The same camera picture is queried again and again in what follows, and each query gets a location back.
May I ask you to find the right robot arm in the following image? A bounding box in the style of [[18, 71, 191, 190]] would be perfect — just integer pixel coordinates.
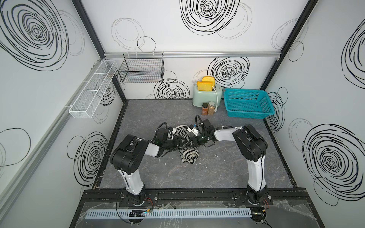
[[187, 120, 268, 205]]

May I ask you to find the rear yellow toast slice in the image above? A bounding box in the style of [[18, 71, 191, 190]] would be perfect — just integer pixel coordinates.
[[201, 76, 215, 86]]

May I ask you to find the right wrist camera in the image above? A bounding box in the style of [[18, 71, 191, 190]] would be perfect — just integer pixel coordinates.
[[187, 125, 200, 138]]

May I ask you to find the front yellow toast slice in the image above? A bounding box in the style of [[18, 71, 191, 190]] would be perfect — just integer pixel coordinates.
[[197, 81, 213, 92]]

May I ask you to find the black white knitted scarf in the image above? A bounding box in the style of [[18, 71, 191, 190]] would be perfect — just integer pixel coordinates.
[[174, 125, 199, 164]]

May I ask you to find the dark lid spice jar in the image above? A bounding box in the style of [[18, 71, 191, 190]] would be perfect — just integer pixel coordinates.
[[202, 103, 209, 116]]

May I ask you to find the white toaster cable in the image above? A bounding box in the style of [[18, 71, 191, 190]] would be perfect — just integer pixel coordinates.
[[211, 86, 220, 112]]

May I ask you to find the silver lid spice jar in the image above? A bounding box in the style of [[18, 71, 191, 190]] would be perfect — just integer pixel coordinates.
[[207, 101, 215, 115]]

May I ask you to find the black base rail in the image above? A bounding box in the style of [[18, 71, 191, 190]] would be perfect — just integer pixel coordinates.
[[79, 188, 309, 207]]

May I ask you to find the teal plastic basket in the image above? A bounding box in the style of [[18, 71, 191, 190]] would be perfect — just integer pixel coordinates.
[[223, 88, 275, 119]]

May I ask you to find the yellow toast slice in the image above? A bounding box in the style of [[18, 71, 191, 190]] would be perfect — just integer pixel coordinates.
[[201, 76, 215, 86], [197, 81, 213, 92]]

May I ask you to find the grey slotted cable duct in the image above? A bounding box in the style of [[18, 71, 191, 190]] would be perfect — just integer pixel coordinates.
[[85, 208, 253, 219]]

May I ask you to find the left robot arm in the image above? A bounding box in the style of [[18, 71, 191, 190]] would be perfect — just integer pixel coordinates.
[[109, 123, 189, 206]]

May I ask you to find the black wire wall basket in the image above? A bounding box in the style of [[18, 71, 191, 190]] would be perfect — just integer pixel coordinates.
[[118, 52, 164, 83]]

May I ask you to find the white wire wall shelf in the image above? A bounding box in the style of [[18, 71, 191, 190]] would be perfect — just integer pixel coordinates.
[[69, 60, 117, 118]]

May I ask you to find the mint green toaster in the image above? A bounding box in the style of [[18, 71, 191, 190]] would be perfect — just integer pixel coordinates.
[[193, 85, 222, 107]]

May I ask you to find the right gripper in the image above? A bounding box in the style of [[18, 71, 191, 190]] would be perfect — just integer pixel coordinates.
[[185, 133, 208, 148]]

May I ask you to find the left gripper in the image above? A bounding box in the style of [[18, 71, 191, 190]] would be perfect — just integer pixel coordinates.
[[162, 136, 187, 152]]

